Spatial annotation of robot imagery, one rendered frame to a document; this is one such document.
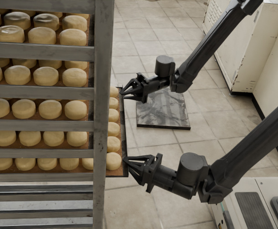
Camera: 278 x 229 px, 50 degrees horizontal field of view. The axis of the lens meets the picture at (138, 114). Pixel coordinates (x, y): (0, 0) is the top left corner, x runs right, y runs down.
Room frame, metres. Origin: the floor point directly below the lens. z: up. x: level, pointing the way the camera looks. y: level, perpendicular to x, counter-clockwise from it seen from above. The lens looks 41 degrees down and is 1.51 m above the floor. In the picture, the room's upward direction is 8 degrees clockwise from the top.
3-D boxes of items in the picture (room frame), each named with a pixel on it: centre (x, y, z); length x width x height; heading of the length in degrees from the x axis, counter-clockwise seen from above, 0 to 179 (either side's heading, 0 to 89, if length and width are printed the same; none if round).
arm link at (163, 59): (0.95, -0.09, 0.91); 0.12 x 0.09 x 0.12; 100
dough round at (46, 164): (0.50, 0.22, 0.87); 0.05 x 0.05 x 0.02
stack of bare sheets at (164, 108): (1.93, -0.16, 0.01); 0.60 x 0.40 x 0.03; 7
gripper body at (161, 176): (0.50, -0.09, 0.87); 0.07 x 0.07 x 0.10; 70
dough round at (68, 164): (0.51, 0.17, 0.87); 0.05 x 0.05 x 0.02
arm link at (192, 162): (0.49, -0.17, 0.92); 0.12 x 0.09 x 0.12; 101
